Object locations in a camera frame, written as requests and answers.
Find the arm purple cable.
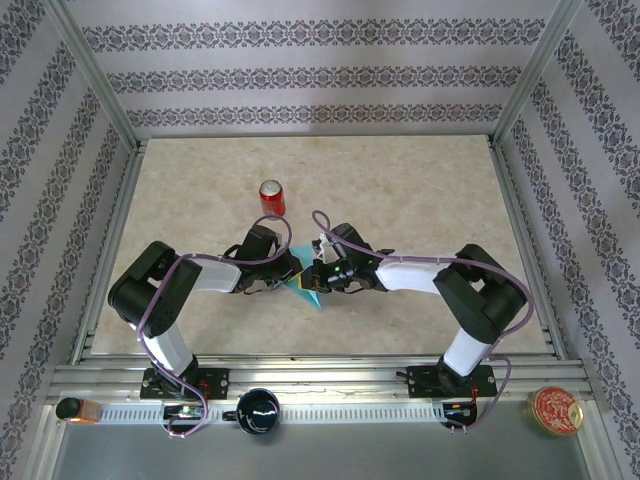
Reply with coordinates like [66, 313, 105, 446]
[312, 209, 532, 436]
[135, 214, 294, 441]

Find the orange bottle with black cap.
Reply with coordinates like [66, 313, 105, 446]
[54, 397, 104, 426]

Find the dark blue mug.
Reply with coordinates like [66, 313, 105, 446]
[223, 387, 281, 435]

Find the light blue cloth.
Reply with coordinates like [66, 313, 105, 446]
[283, 243, 324, 311]

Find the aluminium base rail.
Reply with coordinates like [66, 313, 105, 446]
[47, 353, 599, 404]

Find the grey metal bottom plate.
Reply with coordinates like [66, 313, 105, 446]
[47, 422, 604, 480]

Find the slotted metal cable duct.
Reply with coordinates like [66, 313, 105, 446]
[99, 403, 446, 424]

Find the aluminium side rail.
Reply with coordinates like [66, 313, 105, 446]
[69, 142, 149, 364]
[487, 139, 571, 361]

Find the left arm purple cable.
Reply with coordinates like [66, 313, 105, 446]
[135, 214, 294, 441]

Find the small controller board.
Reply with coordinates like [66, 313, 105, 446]
[162, 404, 206, 421]
[442, 402, 479, 421]

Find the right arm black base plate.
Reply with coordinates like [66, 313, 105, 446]
[407, 364, 496, 400]

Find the red soda can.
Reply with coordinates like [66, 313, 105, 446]
[258, 178, 289, 222]

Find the red and gold round tin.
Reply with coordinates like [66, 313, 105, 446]
[524, 385, 585, 437]

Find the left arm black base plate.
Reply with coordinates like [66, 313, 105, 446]
[141, 367, 231, 401]

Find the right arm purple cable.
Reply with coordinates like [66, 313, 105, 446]
[312, 209, 532, 436]

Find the aluminium frame post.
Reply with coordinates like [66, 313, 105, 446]
[491, 0, 586, 149]
[42, 0, 144, 151]

